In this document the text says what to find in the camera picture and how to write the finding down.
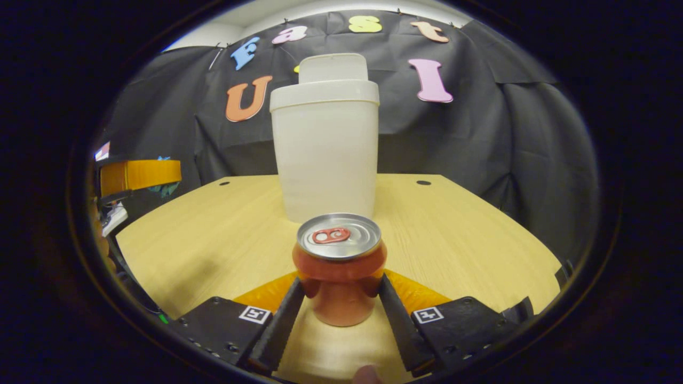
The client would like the black backdrop cloth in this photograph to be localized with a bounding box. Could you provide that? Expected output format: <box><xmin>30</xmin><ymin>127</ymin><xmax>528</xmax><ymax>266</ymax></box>
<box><xmin>101</xmin><ymin>10</ymin><xmax>598</xmax><ymax>262</ymax></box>

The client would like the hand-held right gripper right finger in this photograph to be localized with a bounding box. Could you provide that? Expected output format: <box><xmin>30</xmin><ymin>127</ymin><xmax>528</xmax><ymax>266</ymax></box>
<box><xmin>378</xmin><ymin>269</ymin><xmax>505</xmax><ymax>374</ymax></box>

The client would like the wooden desktop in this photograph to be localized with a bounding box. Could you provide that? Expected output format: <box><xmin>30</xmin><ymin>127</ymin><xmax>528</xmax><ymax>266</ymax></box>
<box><xmin>116</xmin><ymin>173</ymin><xmax>563</xmax><ymax>384</ymax></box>

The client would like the white desktop garbage bin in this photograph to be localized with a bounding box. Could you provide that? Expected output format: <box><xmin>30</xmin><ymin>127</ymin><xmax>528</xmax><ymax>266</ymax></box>
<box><xmin>269</xmin><ymin>52</ymin><xmax>380</xmax><ymax>223</ymax></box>

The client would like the red pop can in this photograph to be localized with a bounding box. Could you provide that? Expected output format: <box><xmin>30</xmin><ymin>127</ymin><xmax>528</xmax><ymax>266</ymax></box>
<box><xmin>292</xmin><ymin>213</ymin><xmax>388</xmax><ymax>327</ymax></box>

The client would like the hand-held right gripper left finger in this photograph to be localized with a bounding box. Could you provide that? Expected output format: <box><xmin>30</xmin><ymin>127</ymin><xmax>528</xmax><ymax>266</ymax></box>
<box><xmin>170</xmin><ymin>271</ymin><xmax>306</xmax><ymax>374</ymax></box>

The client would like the white side table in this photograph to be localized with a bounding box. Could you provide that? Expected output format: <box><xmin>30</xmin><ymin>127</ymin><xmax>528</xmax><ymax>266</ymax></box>
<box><xmin>101</xmin><ymin>203</ymin><xmax>129</xmax><ymax>237</ymax></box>

